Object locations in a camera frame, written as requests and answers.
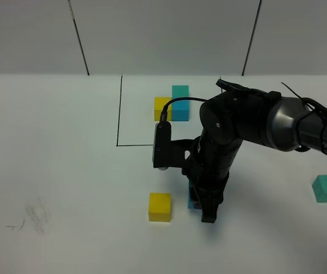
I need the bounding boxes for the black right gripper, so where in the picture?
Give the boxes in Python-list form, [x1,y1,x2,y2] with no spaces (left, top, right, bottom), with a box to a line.
[194,134,243,223]

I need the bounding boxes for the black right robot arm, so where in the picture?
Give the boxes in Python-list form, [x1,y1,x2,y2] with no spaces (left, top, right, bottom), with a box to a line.
[182,79,327,223]

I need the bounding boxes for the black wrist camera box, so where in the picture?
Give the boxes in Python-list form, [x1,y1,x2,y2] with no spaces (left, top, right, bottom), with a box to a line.
[153,121,194,168]

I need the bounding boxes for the black camera cable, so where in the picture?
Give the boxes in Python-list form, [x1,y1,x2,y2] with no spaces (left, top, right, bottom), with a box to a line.
[159,97,210,123]

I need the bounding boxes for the yellow template block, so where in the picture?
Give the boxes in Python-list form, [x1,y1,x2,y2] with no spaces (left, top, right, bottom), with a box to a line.
[154,97,172,122]

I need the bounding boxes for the green template block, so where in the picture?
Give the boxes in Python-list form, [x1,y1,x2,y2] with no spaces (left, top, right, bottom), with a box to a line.
[172,85,189,99]

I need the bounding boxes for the blue template block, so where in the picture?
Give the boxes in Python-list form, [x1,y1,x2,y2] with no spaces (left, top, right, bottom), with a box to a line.
[172,100,190,122]

